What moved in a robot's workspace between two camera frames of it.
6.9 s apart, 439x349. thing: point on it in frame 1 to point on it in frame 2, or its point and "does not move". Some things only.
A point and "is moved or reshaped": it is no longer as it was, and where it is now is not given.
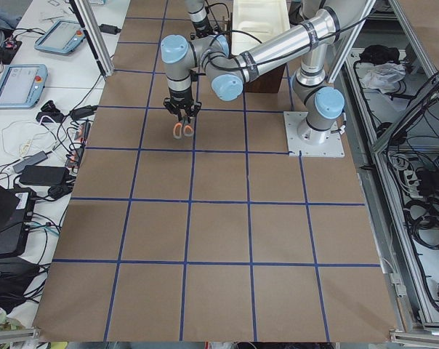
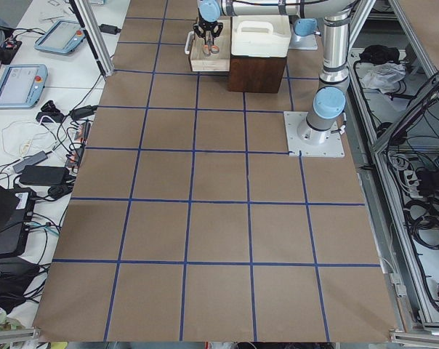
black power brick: x=46 y=175 does not move
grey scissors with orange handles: x=182 y=127 is moved or reshaped
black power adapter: x=109 y=29 does not move
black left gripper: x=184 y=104 to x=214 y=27
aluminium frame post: x=94 y=33 does not move
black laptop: x=9 y=214 does not move
